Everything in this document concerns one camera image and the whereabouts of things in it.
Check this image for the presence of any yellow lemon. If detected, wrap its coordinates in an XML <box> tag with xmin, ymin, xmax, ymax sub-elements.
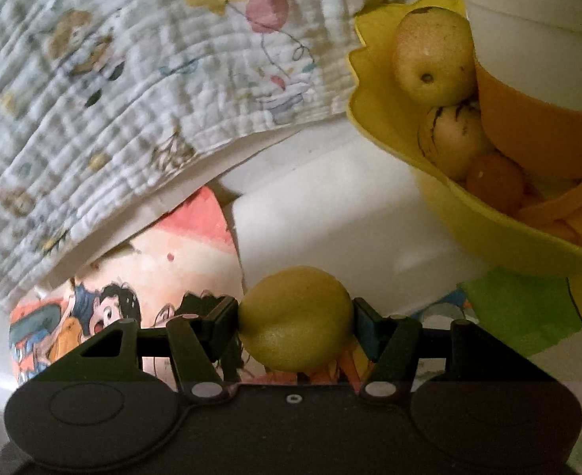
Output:
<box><xmin>238</xmin><ymin>266</ymin><xmax>353</xmax><ymax>372</ymax></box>

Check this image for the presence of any anime posters mat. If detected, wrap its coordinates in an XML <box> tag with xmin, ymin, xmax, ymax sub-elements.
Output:
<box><xmin>9</xmin><ymin>188</ymin><xmax>373</xmax><ymax>389</ymax></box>

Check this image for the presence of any red tomato in bowl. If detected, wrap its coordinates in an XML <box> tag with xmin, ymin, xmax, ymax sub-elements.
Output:
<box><xmin>465</xmin><ymin>151</ymin><xmax>525</xmax><ymax>216</ymax></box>

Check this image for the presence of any striped pepino in bowl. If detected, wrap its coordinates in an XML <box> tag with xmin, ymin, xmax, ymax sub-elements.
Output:
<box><xmin>417</xmin><ymin>103</ymin><xmax>495</xmax><ymax>181</ymax></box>

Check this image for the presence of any yellow plastic bowl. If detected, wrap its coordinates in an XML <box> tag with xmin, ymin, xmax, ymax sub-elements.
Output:
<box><xmin>348</xmin><ymin>0</ymin><xmax>582</xmax><ymax>277</ymax></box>

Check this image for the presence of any white patterned quilt right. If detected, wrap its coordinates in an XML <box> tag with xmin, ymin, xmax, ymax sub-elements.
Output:
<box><xmin>0</xmin><ymin>0</ymin><xmax>386</xmax><ymax>307</ymax></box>

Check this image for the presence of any yellow apple in bowl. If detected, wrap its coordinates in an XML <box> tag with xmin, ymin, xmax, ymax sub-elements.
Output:
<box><xmin>392</xmin><ymin>6</ymin><xmax>477</xmax><ymax>107</ymax></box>

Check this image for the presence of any white orange cup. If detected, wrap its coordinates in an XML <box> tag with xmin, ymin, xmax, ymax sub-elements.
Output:
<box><xmin>464</xmin><ymin>0</ymin><xmax>582</xmax><ymax>179</ymax></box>

